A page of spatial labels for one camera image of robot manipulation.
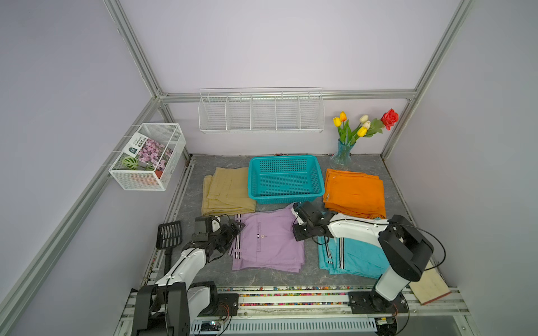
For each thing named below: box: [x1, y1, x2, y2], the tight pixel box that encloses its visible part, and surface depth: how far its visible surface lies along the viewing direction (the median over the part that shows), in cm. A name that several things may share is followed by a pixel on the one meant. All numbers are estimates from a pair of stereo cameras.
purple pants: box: [228, 203, 306, 273], surface depth 86 cm
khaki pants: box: [201, 167, 257, 217], surface depth 103 cm
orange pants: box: [323, 168, 386, 220], surface depth 103 cm
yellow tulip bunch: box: [332, 111, 384, 145], surface depth 98 cm
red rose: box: [380, 107, 400, 131], surface depth 86 cm
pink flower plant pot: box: [121, 132, 174, 180], surface depth 75 cm
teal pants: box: [317, 235, 391, 280], surface depth 82 cm
